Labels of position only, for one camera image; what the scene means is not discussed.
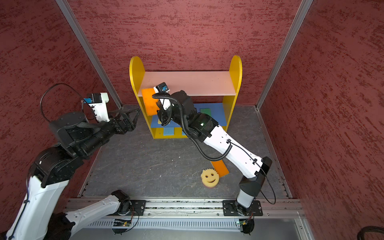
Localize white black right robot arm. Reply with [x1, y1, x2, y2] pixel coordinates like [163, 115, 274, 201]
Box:
[152, 91, 272, 216]

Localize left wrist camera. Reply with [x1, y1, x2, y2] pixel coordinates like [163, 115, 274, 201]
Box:
[82, 93, 110, 122]

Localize light green sponge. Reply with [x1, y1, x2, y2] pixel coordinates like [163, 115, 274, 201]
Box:
[200, 108, 212, 117]

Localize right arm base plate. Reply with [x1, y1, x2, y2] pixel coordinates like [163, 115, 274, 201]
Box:
[222, 200, 263, 217]

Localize aluminium rail frame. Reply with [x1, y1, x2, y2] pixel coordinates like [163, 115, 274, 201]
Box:
[85, 198, 315, 240]

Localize black corrugated cable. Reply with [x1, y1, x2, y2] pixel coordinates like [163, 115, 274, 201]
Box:
[151, 92, 233, 162]

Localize orange sponge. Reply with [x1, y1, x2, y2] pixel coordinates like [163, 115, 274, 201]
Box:
[142, 88, 159, 116]
[211, 160, 230, 178]

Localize blue sponge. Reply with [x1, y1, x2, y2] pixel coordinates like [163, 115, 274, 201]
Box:
[163, 128, 175, 136]

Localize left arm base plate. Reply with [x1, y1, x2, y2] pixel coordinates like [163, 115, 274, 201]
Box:
[115, 200, 147, 216]

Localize yellow smiley face sponge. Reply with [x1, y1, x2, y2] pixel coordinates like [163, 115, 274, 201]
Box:
[201, 169, 220, 188]

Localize yellow shelf pink blue boards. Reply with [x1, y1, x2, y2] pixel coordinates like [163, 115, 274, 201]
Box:
[129, 56, 243, 139]

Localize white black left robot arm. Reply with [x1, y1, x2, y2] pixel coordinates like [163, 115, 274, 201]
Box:
[1, 108, 141, 240]

